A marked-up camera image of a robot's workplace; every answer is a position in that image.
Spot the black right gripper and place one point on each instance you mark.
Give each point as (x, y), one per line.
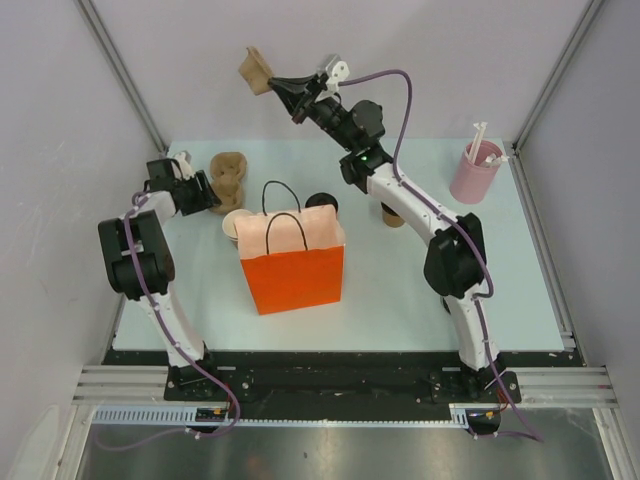
(299, 106)

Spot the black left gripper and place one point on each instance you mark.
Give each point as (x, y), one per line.
(205, 198)

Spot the stack of brown paper cups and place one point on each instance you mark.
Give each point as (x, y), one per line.
(234, 222)

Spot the brown pulp cup carrier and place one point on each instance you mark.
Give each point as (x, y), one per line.
(227, 170)

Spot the single brown pulp carrier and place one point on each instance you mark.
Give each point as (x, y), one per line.
(255, 71)

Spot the black cup lid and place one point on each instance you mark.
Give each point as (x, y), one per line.
(322, 199)

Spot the orange paper bag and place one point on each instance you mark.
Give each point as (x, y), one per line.
(292, 259)

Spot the brown paper cup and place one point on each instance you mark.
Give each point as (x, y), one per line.
(390, 217)

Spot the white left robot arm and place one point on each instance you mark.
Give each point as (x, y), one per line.
(137, 257)

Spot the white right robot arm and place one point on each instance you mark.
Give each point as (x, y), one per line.
(455, 265)

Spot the pink cylindrical holder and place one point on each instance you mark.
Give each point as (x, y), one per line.
(471, 183)

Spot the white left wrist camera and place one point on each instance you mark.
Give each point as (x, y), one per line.
(183, 159)

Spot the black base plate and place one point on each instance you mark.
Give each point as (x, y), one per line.
(439, 376)

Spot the white cable duct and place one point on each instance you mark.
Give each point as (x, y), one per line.
(413, 416)

